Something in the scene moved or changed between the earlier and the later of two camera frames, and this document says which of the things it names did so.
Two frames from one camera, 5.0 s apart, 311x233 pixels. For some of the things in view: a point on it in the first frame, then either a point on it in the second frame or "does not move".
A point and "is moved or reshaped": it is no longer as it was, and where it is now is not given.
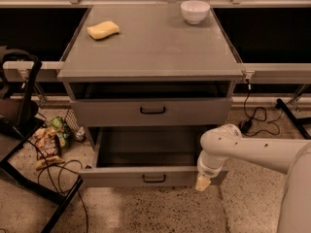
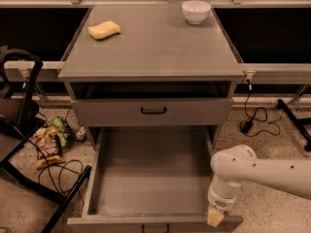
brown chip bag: x=49 y=146 does not move
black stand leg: x=299 y=121 does not move
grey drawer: x=145 y=156 is moved or reshaped
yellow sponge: x=103 y=30 does not move
